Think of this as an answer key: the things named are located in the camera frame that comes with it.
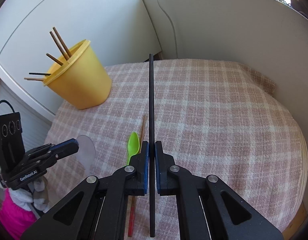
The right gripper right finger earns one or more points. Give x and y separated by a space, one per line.
207 207

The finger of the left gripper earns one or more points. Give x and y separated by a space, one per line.
38 153
65 148

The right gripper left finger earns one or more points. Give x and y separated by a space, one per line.
96 208

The clear plastic spoon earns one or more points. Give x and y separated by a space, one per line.
86 153

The dark black chopstick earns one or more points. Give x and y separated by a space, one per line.
151 147

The light brown chopstick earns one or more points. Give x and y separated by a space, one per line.
34 79

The brown chopstick red tip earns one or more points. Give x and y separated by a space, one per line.
62 42

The dark brown chopstick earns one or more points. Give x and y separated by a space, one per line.
59 46

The thin brown chopstick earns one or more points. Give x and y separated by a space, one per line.
54 59

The pink sleeve forearm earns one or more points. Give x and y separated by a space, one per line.
15 219

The left gloved hand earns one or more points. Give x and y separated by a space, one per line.
36 196

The green plastic spoon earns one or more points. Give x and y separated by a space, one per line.
133 146

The yellow plastic container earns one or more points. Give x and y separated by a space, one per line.
81 80

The pink checkered cloth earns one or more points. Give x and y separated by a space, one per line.
213 117

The black camera box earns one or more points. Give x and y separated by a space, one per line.
11 142

